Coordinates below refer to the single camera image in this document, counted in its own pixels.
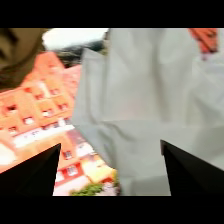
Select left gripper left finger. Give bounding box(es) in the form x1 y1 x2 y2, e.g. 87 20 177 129
0 143 62 197

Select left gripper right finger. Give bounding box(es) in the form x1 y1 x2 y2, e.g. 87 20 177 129
159 139 224 197

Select white long-sleeved shirt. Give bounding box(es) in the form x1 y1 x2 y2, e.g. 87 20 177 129
70 28 224 197

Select brown garment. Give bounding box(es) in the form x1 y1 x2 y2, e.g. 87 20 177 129
0 28 49 92

